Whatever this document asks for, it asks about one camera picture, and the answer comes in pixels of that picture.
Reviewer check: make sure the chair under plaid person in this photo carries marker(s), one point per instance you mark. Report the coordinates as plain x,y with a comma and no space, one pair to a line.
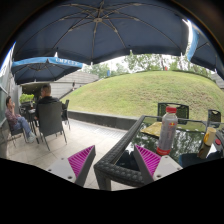
16,132

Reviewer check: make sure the man in black shirt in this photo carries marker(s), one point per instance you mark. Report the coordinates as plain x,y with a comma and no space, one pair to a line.
46,98

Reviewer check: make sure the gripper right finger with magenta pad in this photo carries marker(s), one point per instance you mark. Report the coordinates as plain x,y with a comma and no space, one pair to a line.
152,166

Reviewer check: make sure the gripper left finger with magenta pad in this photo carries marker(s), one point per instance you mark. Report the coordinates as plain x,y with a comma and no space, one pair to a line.
75,168

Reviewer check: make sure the red object at table edge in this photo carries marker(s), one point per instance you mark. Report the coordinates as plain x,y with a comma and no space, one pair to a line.
218,142

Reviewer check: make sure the grey wicker chair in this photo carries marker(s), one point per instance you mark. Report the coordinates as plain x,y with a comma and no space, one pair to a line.
50,121

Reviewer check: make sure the navy umbrella at right edge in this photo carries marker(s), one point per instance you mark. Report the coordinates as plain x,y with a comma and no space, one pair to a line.
203,53

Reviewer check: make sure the yellow and brown bottle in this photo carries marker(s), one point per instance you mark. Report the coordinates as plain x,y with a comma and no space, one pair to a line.
207,142

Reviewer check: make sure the large navy patio umbrella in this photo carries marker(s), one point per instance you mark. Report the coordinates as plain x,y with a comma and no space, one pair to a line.
94,31

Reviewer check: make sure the black wicker glass-top table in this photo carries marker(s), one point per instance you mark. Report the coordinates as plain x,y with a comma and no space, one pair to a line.
119,164

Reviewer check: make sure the clear bottle with red cap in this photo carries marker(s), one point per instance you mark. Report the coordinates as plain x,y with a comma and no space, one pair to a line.
167,133

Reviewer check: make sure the black chair behind table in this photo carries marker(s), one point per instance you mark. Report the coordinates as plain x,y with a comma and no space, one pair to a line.
181,111

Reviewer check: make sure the black chair at right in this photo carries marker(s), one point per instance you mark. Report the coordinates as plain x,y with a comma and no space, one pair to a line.
214,118

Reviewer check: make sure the navy umbrella with white lettering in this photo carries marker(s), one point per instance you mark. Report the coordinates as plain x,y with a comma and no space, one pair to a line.
40,69

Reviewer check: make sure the yellow mat on table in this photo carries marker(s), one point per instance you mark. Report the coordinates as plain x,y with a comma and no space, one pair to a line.
153,129

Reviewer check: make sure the seated person in plaid shirt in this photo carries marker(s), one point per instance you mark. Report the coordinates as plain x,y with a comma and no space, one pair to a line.
16,121

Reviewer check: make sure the dark cafe table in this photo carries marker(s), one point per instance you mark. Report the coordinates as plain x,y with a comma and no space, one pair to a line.
30,114

